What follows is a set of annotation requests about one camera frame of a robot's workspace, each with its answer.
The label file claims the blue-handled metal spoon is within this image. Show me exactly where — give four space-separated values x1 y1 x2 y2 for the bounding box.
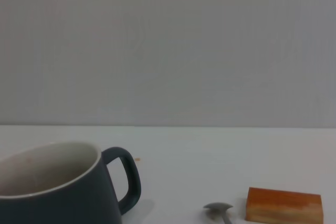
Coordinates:
203 202 234 224

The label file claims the dark grey ceramic coffee cup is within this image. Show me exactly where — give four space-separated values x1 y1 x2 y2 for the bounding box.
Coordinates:
0 141 142 224

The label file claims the orange-stained wooden block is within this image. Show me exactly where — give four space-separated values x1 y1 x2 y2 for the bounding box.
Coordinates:
245 187 322 224

